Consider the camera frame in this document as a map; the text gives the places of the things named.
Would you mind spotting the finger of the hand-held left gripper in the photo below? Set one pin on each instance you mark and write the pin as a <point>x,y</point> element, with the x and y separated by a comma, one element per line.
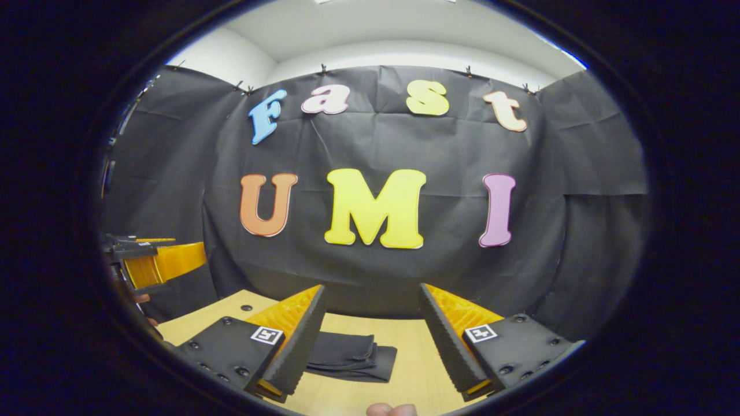
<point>173,263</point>
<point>156,240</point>

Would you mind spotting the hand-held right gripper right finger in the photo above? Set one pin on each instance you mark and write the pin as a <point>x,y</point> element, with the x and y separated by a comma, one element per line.
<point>445,346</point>

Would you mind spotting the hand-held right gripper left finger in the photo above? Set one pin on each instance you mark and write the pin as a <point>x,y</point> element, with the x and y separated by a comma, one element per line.
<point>298,346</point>

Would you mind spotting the black jeans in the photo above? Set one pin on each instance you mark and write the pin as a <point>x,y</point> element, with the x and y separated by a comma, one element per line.
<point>347,355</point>

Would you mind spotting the black backdrop cloth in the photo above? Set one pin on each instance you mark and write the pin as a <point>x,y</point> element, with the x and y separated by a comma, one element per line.
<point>404,271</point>

